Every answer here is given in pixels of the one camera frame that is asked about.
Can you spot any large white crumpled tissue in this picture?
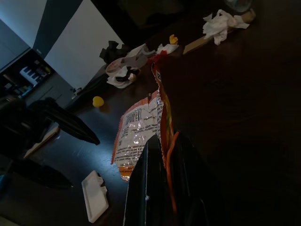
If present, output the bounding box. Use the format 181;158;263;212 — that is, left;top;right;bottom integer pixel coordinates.
202;9;251;46

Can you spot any yellow and white wrapper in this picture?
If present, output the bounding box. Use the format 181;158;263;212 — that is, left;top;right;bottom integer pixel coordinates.
147;34;180;65

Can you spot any clear glass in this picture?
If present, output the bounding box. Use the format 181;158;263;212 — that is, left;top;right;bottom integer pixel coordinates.
222;0;254;13

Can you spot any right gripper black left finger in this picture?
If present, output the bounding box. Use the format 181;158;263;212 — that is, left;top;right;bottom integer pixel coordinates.
123;134;169;226

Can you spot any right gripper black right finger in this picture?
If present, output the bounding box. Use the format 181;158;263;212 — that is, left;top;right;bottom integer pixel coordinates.
170;131;213;226

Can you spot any light wooden block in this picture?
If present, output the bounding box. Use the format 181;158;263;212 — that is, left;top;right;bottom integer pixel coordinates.
23;125;61;159

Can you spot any orange snack wrapper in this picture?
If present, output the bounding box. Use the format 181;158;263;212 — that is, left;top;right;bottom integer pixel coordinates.
110;62;181;212

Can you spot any grey paper scrap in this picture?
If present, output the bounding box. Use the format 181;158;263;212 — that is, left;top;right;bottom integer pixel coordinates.
125;43;153;68

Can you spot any white plastic piece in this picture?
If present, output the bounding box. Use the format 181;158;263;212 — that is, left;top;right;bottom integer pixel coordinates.
80;169;110;223

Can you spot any dark shelf with items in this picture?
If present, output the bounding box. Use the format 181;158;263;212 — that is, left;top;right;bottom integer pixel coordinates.
0;49;54;98

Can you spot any tape roll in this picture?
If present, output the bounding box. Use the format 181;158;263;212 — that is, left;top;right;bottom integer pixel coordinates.
105;57;133;79

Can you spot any small yellow object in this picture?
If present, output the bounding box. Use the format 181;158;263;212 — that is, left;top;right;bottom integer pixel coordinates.
92;95;105;109

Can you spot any black crumpled plastic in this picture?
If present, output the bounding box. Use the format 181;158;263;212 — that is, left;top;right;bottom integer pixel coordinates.
99;40;129;63

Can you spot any dark wooden table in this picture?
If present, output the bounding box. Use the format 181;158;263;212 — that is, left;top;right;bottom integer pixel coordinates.
0;0;301;226

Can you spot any long wooden stick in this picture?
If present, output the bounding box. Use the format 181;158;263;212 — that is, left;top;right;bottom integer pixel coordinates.
182;8;257;55

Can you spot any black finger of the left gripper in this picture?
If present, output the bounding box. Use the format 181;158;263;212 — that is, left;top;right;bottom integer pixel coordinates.
45;97;101;145
13;160;74;190

